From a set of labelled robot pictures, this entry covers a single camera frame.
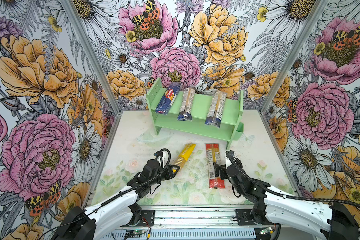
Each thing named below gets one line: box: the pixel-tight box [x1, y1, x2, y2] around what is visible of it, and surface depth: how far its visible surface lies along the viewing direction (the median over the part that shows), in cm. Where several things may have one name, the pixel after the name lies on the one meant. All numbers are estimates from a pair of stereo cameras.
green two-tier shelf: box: [146, 77, 244, 150], surface depth 85 cm
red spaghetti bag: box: [205, 143, 226, 189], surface depth 93 cm
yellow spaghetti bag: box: [174, 143, 196, 169], surface depth 90 cm
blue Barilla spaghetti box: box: [155, 81, 182, 116], surface depth 87 cm
